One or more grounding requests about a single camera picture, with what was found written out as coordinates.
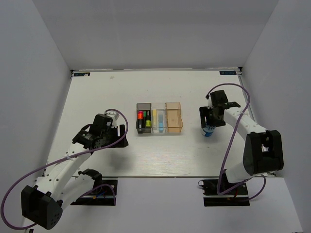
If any blue white tape roll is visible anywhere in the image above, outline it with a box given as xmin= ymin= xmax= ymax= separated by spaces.
xmin=201 ymin=126 xmax=215 ymax=137

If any orange cap black highlighter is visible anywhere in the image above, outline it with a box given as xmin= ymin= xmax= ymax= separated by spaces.
xmin=137 ymin=114 xmax=143 ymax=130

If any yellow cap black highlighter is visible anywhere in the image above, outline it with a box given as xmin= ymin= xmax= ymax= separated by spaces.
xmin=145 ymin=110 xmax=151 ymax=128

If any green cap black highlighter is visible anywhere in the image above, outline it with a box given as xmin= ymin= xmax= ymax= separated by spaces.
xmin=143 ymin=111 xmax=146 ymax=127

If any yellow translucent glue stick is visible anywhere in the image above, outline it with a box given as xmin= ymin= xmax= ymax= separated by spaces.
xmin=152 ymin=109 xmax=157 ymax=128

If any blue translucent glue stick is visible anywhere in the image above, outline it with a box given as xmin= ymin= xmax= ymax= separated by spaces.
xmin=158 ymin=111 xmax=164 ymax=133

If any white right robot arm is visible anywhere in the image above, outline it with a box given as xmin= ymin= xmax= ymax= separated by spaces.
xmin=199 ymin=90 xmax=284 ymax=194

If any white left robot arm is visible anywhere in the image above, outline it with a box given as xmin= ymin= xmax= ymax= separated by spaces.
xmin=21 ymin=109 xmax=128 ymax=230

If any orange translucent plastic container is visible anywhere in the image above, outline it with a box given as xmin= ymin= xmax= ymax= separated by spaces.
xmin=166 ymin=102 xmax=183 ymax=133

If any dark grey plastic container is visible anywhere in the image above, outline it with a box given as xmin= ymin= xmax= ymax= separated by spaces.
xmin=136 ymin=103 xmax=152 ymax=134

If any right blue corner label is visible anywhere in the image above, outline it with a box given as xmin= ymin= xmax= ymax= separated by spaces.
xmin=219 ymin=71 xmax=237 ymax=75

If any blue corner label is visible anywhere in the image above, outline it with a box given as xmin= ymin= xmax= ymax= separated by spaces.
xmin=219 ymin=71 xmax=237 ymax=75
xmin=73 ymin=72 xmax=90 ymax=77

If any clear plastic container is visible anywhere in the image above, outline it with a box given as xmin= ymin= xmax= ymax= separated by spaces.
xmin=151 ymin=103 xmax=168 ymax=134

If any left blue corner label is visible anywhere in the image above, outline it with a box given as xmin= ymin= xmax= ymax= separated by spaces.
xmin=73 ymin=72 xmax=90 ymax=77

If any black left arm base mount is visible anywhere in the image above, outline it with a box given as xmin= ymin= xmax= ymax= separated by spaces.
xmin=71 ymin=179 xmax=118 ymax=206

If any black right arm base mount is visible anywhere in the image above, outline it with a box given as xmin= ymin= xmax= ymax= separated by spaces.
xmin=198 ymin=179 xmax=250 ymax=207

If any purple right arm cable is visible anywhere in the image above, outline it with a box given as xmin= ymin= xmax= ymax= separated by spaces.
xmin=206 ymin=83 xmax=266 ymax=200

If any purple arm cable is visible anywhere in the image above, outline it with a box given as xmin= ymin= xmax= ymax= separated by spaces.
xmin=206 ymin=83 xmax=266 ymax=200
xmin=0 ymin=108 xmax=129 ymax=229

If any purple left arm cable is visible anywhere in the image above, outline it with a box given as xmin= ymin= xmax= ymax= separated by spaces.
xmin=0 ymin=108 xmax=129 ymax=229

